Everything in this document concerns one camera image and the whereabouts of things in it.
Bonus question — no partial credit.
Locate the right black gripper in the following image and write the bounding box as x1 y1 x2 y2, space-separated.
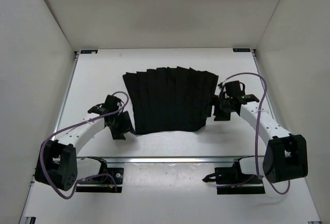
202 94 235 121

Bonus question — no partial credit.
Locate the black skirt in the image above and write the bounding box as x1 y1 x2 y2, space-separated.
123 67 219 135

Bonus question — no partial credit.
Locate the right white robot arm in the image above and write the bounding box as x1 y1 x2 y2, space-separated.
213 81 308 183

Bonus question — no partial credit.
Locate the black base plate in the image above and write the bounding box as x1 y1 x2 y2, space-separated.
76 163 124 194
202 165 266 195

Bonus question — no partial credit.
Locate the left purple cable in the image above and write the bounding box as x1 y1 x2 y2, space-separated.
41 91 129 199

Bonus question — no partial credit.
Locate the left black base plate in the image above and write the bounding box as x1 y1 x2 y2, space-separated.
76 163 124 194

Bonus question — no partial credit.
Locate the aluminium table rail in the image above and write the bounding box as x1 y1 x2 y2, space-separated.
77 156 240 164

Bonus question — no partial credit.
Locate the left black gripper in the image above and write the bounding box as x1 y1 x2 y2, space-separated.
108 109 136 139

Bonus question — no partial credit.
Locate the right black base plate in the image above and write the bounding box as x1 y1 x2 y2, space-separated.
202 165 266 195

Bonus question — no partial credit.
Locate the corner label sticker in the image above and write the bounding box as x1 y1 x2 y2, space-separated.
80 50 98 54
233 48 251 53

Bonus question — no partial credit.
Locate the right corner label sticker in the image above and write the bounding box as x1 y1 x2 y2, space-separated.
233 48 251 53

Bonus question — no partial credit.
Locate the left corner label sticker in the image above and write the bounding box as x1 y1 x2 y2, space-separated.
80 50 98 54

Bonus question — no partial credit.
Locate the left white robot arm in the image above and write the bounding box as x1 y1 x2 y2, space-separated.
35 93 135 194

